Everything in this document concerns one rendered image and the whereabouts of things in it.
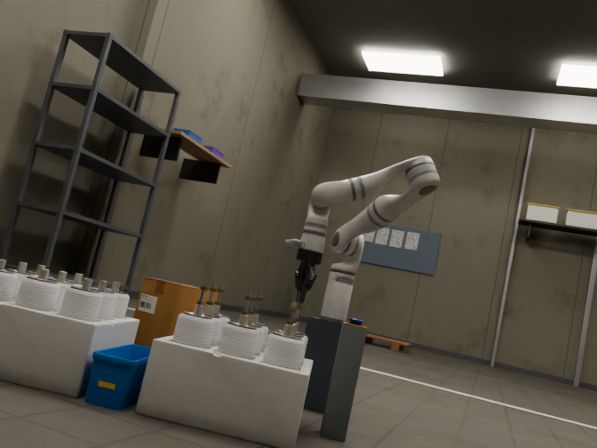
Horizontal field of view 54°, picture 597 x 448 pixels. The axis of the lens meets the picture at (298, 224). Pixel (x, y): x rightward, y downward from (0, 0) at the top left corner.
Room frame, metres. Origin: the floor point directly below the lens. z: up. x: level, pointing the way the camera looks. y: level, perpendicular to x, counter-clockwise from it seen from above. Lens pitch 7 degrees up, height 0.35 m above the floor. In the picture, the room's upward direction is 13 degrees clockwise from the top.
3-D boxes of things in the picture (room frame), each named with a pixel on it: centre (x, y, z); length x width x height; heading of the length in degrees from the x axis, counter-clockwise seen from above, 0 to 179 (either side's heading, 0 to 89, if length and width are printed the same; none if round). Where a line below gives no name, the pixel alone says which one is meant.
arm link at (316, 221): (1.74, -0.05, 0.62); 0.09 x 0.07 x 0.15; 2
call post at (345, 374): (1.67, -0.22, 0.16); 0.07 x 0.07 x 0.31; 86
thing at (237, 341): (1.50, 0.08, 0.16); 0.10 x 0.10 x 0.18
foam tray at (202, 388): (1.62, 0.07, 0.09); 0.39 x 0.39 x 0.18; 86
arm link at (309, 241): (1.72, -0.04, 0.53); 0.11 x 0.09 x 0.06; 108
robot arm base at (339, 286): (2.07, -0.19, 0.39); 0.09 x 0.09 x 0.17; 70
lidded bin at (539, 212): (8.83, -3.66, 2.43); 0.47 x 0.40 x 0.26; 70
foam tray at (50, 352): (1.66, 0.62, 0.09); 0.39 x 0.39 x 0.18; 88
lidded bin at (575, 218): (8.64, -4.19, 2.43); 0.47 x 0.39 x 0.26; 70
